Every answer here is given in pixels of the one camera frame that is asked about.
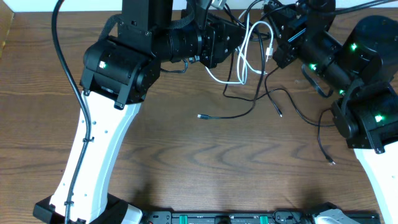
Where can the wooden side board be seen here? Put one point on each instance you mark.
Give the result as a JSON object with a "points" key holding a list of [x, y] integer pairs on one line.
{"points": [[6, 19]]}

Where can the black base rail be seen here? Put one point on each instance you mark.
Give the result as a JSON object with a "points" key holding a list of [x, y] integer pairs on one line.
{"points": [[326, 213]]}

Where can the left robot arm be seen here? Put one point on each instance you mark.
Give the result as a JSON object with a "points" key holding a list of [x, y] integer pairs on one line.
{"points": [[119, 68]]}

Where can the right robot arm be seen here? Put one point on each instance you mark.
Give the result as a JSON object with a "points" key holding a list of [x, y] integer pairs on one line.
{"points": [[361, 70]]}

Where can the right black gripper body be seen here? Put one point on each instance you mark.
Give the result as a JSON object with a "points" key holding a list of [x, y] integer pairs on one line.
{"points": [[290, 46]]}

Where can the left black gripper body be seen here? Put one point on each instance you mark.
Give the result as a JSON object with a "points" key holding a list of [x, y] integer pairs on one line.
{"points": [[212, 42]]}

